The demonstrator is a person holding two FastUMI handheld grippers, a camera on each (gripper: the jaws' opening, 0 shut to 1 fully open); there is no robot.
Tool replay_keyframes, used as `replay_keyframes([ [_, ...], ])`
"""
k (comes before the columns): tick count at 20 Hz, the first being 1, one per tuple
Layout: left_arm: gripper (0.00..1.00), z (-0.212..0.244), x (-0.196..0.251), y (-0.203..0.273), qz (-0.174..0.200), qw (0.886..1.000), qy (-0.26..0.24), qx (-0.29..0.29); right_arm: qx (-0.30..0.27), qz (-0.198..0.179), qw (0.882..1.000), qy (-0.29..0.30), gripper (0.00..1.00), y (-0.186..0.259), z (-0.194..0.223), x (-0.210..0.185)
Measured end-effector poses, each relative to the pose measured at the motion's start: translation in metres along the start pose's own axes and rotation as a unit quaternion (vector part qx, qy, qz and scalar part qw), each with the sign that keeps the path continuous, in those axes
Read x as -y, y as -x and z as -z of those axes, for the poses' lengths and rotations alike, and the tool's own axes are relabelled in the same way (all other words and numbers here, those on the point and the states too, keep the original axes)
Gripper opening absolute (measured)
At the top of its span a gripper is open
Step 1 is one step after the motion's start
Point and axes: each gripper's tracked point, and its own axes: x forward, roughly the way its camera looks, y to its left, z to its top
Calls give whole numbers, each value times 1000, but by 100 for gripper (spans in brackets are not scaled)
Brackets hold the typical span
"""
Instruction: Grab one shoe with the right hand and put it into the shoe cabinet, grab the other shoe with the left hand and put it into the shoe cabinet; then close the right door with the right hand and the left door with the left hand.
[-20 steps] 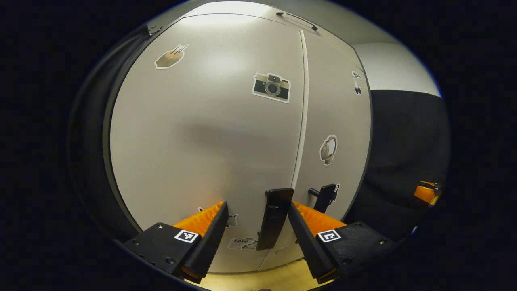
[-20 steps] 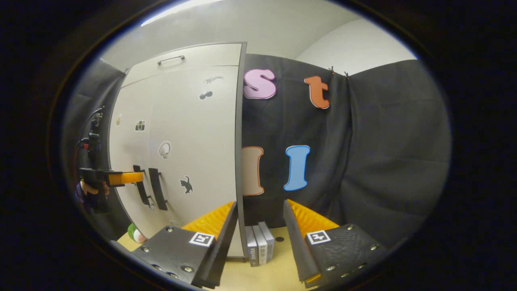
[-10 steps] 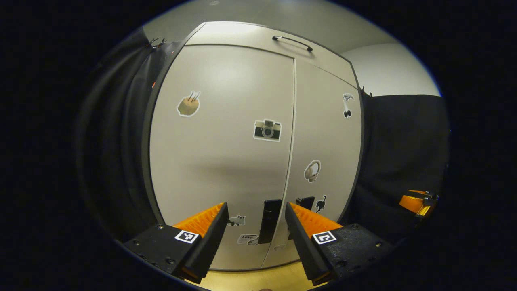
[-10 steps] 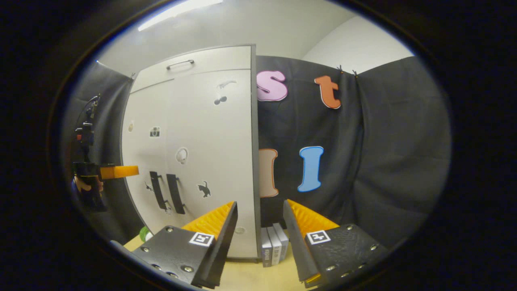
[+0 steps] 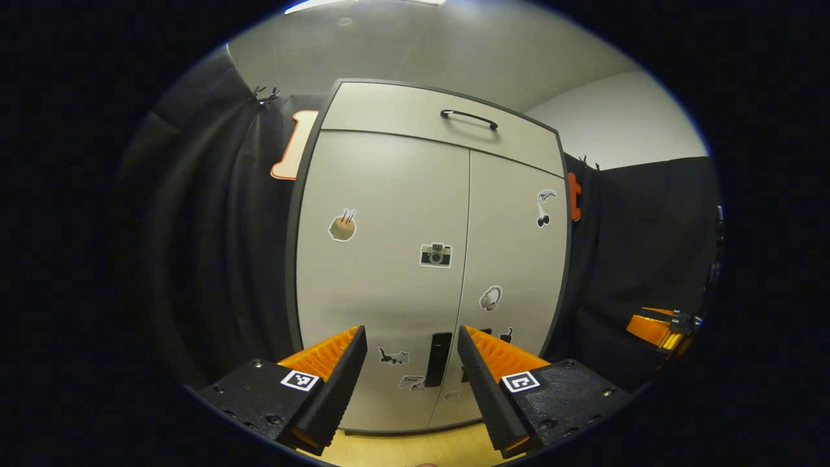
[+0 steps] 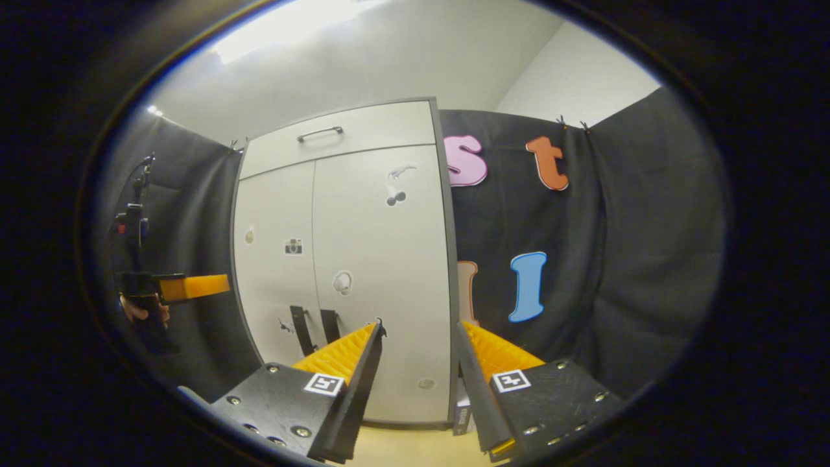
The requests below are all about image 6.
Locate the black drawer handle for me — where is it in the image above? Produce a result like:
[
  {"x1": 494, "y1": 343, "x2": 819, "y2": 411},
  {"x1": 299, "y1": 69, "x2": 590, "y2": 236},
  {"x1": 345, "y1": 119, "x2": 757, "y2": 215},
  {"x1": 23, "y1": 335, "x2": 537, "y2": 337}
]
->
[{"x1": 297, "y1": 126, "x2": 344, "y2": 143}]

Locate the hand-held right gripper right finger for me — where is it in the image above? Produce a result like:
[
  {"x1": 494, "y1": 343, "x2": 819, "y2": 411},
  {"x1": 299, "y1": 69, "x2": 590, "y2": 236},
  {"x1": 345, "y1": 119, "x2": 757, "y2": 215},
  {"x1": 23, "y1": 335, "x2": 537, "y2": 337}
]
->
[{"x1": 456, "y1": 321, "x2": 626, "y2": 461}]

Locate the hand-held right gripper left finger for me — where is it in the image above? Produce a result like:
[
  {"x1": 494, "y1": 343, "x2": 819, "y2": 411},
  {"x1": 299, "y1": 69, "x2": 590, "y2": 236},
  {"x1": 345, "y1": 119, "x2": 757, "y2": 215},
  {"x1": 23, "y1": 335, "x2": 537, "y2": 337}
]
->
[{"x1": 211, "y1": 322, "x2": 383, "y2": 462}]

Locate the white shoe cabinet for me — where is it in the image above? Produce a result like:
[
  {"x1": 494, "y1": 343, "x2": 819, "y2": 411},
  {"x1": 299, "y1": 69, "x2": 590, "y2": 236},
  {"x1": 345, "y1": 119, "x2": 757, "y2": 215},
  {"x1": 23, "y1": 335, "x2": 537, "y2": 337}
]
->
[{"x1": 231, "y1": 97, "x2": 461, "y2": 430}]

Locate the white shoe cabinet door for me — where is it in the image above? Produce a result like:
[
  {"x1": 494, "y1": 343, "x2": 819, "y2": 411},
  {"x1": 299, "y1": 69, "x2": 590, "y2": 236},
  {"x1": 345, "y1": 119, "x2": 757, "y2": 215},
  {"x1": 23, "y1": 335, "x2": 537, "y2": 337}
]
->
[
  {"x1": 313, "y1": 144, "x2": 453, "y2": 424},
  {"x1": 233, "y1": 161, "x2": 322, "y2": 383}
]

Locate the white cabinet drawer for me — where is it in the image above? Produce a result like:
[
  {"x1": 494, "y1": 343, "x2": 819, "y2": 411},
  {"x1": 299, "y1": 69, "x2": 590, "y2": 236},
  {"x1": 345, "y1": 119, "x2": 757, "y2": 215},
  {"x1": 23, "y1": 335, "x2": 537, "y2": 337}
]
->
[{"x1": 239, "y1": 101, "x2": 436, "y2": 180}]

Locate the black backdrop cloth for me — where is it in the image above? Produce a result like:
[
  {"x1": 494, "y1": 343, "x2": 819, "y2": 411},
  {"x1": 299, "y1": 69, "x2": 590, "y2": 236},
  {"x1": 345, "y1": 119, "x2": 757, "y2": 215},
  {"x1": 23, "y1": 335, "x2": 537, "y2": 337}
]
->
[{"x1": 97, "y1": 88, "x2": 727, "y2": 403}]

